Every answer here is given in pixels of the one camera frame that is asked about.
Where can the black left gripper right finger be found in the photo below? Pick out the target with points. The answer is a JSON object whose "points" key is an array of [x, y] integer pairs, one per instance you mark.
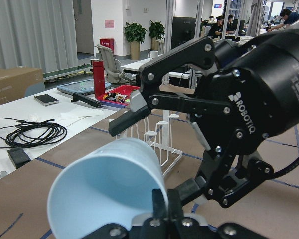
{"points": [[175, 210]]}

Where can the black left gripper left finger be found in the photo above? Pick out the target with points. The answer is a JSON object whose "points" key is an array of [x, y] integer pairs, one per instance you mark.
{"points": [[160, 210]]}

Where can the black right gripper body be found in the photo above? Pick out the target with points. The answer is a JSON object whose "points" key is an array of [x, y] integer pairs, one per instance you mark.
{"points": [[253, 95]]}

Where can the light blue ikea cup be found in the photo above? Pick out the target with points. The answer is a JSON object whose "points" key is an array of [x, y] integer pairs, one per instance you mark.
{"points": [[112, 184]]}

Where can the white mug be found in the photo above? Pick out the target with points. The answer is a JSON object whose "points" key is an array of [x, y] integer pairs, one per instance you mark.
{"points": [[153, 54]]}

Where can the red plastic tray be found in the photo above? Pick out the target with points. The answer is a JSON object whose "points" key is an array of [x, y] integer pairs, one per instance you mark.
{"points": [[119, 95]]}

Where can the grey office chair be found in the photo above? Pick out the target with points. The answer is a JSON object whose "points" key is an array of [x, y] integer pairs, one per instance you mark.
{"points": [[112, 66]]}

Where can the red thermos bottle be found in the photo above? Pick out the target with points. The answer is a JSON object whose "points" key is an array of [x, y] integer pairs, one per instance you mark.
{"points": [[98, 77]]}

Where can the teach pendant tablet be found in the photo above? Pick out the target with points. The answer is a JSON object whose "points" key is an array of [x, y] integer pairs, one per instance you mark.
{"points": [[84, 87]]}

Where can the black power adapter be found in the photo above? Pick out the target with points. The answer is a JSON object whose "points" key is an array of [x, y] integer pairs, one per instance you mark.
{"points": [[18, 157]]}

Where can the black notebook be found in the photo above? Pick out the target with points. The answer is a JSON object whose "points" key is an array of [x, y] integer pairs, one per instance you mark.
{"points": [[46, 99]]}

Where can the cardboard box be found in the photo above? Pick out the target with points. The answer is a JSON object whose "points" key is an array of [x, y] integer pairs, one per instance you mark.
{"points": [[19, 82]]}

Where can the white wire cup rack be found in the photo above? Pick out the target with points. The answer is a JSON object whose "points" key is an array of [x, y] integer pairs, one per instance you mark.
{"points": [[159, 137]]}

